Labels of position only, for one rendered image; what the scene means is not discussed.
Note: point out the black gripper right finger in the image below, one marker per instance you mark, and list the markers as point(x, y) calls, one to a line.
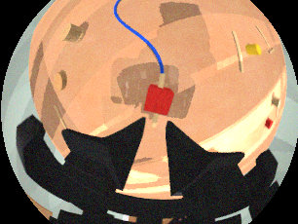
point(188, 161)

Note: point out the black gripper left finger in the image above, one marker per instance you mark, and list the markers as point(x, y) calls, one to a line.
point(115, 151)

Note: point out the blue string with wooden stick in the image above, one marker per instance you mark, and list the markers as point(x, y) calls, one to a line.
point(162, 75)

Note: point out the yellow cylinder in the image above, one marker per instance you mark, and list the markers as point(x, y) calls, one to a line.
point(253, 49)

